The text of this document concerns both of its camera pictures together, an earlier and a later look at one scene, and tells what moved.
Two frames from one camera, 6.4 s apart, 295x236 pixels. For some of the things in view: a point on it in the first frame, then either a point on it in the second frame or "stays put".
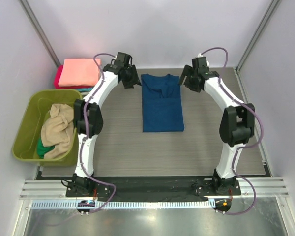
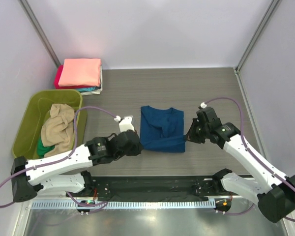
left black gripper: (132, 77) -> (135, 144)
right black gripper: (189, 80) -> (195, 130)
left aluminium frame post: (26, 6) stays put
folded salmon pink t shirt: (80, 72) stays put
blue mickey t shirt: (162, 103) -> (162, 130)
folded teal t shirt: (84, 89) stays put
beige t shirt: (57, 131) stays put
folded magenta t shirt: (58, 73) stays put
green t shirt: (42, 150) stays put
